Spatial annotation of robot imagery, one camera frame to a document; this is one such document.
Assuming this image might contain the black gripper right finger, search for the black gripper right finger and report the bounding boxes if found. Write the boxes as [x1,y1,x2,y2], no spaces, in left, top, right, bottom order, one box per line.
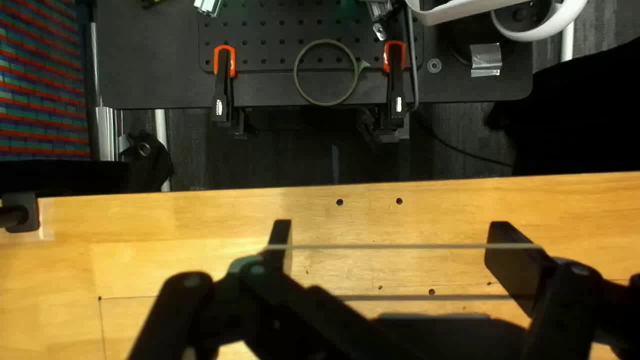
[484,219,640,360]

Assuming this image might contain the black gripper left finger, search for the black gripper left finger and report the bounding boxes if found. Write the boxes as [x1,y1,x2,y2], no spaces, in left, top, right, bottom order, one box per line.
[125,219,374,360]

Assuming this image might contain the orange black left clamp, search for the orange black left clamp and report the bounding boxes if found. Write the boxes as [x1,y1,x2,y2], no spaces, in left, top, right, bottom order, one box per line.
[212,43,240,132]

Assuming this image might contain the orange black clamp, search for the orange black clamp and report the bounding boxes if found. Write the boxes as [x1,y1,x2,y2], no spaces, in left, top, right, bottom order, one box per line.
[212,43,240,132]
[382,40,405,132]

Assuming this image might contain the black table edge clamp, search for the black table edge clamp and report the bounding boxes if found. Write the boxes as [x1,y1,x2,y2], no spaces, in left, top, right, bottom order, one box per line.
[0,192,40,232]

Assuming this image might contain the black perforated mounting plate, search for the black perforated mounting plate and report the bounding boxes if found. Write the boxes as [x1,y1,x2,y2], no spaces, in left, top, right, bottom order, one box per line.
[193,0,415,104]

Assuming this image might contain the orange black right clamp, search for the orange black right clamp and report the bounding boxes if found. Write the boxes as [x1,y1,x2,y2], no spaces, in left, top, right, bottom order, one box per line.
[382,40,405,132]

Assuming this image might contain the colourful woven panel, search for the colourful woven panel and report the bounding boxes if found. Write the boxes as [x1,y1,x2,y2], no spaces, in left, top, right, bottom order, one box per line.
[0,0,91,160]

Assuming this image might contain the black cable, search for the black cable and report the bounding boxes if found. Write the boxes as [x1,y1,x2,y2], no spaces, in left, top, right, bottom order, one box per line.
[405,105,515,170]

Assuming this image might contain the grey duct tape piece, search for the grey duct tape piece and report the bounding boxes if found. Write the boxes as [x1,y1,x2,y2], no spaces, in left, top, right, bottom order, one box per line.
[470,42,501,77]

